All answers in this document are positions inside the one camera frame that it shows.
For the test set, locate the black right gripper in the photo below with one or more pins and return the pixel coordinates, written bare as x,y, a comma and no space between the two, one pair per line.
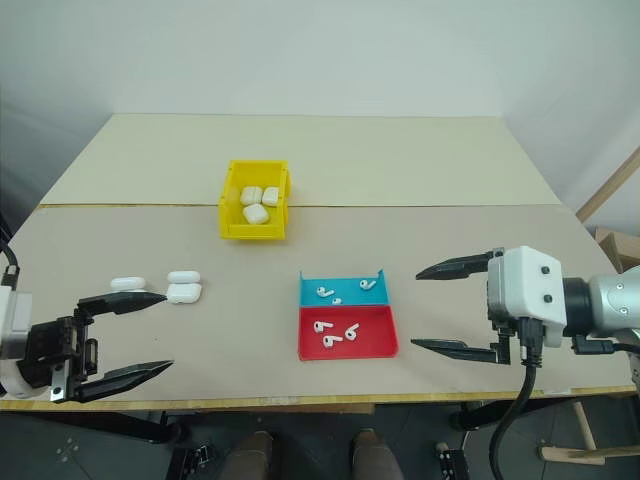
501,326

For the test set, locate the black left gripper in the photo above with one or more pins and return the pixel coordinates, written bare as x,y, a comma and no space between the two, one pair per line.
45,350

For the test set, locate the white earbud case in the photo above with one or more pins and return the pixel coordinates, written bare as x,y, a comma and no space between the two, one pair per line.
271,196
127,284
183,292
251,195
256,214

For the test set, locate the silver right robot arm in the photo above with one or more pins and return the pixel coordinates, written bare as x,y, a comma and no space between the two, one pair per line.
607,300

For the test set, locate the yellow plastic bin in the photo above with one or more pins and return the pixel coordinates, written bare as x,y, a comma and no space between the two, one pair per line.
235,220

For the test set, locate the black table leg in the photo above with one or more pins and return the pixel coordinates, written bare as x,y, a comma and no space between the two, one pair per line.
125,425
480,415

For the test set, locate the red plastic tray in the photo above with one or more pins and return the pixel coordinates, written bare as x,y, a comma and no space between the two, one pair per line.
370,345

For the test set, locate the blue plastic tray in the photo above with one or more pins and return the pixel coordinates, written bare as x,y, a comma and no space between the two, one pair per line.
350,297

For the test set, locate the brown rounded shape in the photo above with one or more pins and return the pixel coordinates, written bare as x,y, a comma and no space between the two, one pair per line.
252,455
375,455

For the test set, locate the wooden floor stand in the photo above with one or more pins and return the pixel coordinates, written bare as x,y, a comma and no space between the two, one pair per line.
585,430

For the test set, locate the leaning wooden beam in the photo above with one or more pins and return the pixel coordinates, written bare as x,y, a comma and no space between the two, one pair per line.
607,187

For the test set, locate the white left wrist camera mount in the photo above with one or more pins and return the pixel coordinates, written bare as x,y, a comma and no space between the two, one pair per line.
12,320

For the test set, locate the black metal foot bracket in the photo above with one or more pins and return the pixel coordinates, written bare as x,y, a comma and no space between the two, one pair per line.
200,460
452,460

